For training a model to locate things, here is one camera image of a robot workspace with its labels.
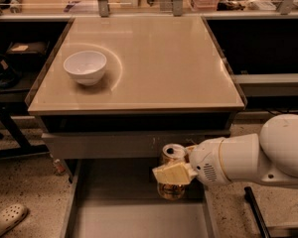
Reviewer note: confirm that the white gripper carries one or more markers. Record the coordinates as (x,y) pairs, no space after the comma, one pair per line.
(205,161)

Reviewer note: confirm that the orange soda can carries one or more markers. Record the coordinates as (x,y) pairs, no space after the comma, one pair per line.
(170,153)

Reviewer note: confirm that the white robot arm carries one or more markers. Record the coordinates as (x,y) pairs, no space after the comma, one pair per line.
(267,158)

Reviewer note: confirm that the open middle drawer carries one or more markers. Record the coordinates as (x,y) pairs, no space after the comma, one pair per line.
(118,198)

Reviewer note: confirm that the grey top drawer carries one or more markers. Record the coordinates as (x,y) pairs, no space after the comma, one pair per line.
(127,144)

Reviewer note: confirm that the grey drawer cabinet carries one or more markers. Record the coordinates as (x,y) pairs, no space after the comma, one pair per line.
(163,73)

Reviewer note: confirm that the black metal bar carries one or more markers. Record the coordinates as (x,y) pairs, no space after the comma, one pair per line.
(250,198)

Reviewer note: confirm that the white bowl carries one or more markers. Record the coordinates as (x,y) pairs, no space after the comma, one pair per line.
(86,67)

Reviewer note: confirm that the white croc shoe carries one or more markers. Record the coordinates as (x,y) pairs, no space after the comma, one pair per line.
(11,216)

